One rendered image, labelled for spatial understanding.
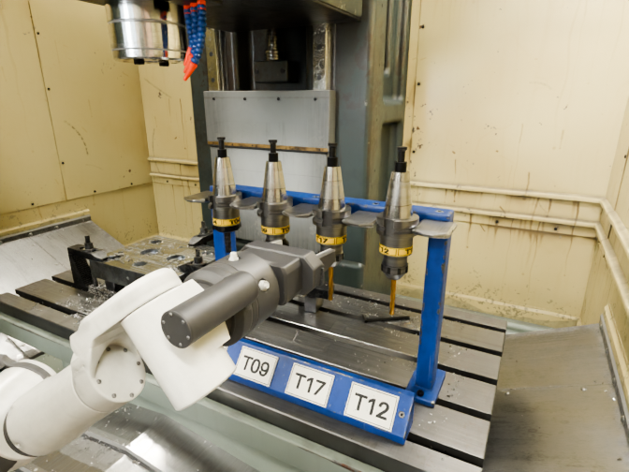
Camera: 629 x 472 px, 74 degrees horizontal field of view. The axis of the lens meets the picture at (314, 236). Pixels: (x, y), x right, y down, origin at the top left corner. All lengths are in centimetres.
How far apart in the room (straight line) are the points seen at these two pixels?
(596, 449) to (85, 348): 79
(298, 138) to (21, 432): 104
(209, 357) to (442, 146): 131
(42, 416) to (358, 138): 104
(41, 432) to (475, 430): 59
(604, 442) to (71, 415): 81
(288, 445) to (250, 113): 101
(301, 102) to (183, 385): 104
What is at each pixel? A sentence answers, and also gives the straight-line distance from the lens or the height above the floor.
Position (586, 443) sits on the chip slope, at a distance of 93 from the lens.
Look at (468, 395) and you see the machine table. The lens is 82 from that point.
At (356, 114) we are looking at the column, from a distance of 129.
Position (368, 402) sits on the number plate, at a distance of 71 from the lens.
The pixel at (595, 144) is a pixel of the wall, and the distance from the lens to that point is 156.
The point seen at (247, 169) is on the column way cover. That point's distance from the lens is 146.
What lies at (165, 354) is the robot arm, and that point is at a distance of 40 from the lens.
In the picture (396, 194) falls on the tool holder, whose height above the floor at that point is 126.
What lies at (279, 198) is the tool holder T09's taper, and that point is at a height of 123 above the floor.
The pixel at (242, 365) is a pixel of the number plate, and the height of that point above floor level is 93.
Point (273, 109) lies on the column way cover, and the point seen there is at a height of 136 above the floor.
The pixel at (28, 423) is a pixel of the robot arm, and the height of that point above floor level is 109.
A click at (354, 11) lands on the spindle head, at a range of 122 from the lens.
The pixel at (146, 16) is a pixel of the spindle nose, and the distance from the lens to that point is 101.
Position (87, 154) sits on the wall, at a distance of 218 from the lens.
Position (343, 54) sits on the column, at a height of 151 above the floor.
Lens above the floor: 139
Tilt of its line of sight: 18 degrees down
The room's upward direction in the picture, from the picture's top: straight up
